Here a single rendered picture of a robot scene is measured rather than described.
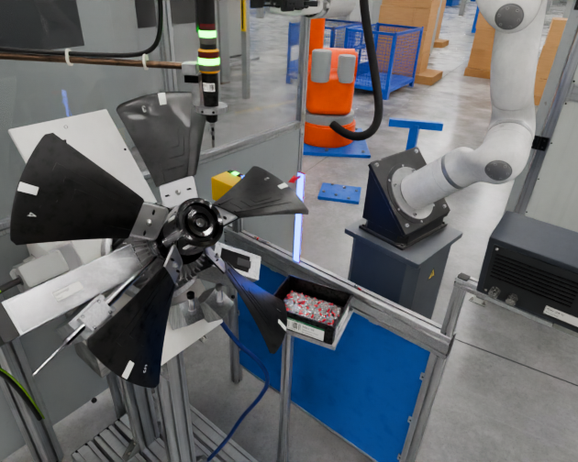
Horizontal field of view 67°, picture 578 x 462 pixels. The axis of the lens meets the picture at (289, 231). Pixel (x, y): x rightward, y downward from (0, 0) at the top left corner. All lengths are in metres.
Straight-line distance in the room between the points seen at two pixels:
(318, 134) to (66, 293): 4.11
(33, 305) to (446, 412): 1.81
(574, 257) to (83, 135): 1.21
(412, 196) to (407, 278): 0.27
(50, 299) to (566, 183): 2.30
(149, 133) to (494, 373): 2.04
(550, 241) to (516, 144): 0.30
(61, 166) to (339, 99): 4.11
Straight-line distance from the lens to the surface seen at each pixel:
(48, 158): 0.97
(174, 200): 1.09
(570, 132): 2.52
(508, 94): 1.23
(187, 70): 0.99
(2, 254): 1.69
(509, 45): 1.21
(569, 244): 1.10
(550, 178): 2.59
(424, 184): 1.45
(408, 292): 1.57
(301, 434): 2.08
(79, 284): 1.06
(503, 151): 1.26
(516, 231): 1.10
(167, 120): 1.14
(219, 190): 1.59
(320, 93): 4.84
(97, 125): 1.34
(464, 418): 2.30
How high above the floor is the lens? 1.72
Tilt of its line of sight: 31 degrees down
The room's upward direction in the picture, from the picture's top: 3 degrees clockwise
